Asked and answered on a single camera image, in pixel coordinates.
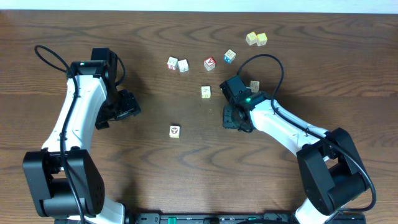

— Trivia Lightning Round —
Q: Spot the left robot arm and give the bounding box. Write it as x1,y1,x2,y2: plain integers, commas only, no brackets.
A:
22,47,141,223

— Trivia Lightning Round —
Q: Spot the blue and white block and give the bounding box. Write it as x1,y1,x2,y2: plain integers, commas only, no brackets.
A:
224,49,236,63

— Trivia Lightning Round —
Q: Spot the bright yellow block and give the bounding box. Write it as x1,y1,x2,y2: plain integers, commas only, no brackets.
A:
256,32,268,46

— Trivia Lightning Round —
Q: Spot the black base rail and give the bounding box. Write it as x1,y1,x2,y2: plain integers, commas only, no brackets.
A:
124,212,367,224

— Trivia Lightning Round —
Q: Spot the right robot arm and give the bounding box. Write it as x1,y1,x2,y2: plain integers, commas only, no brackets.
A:
220,76,375,223

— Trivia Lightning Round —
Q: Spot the block with red emblem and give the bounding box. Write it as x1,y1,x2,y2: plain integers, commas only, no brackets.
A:
169,126,180,138

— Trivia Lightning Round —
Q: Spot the yellow block centre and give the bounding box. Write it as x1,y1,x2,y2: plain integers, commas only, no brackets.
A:
201,86,211,99

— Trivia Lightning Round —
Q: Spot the plain white block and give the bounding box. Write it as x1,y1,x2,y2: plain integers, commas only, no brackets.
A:
177,59,189,72

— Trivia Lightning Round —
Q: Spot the pale yellow block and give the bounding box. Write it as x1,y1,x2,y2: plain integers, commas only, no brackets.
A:
246,32,258,45

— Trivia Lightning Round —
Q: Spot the red letter A block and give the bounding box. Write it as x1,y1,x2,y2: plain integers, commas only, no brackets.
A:
204,57,216,71

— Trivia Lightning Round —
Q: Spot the white block red side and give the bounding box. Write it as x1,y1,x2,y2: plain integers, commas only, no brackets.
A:
167,57,178,70

